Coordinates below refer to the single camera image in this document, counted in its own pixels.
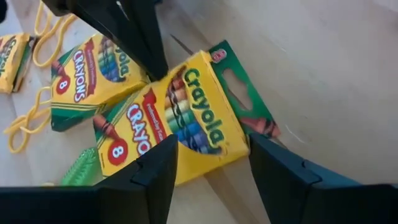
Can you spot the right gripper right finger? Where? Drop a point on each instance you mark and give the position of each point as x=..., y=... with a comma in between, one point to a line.
x=295, y=193

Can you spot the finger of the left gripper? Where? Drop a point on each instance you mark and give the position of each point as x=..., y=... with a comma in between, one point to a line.
x=99, y=15
x=149, y=31

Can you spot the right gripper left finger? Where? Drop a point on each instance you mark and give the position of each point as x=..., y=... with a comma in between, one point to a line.
x=140, y=199

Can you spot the yellow Crayola crayon box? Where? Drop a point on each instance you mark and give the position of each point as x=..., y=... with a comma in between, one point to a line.
x=90, y=77
x=224, y=124
x=12, y=62

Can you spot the yellow rubber band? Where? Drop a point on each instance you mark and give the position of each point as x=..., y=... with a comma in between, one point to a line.
x=31, y=119
x=66, y=23

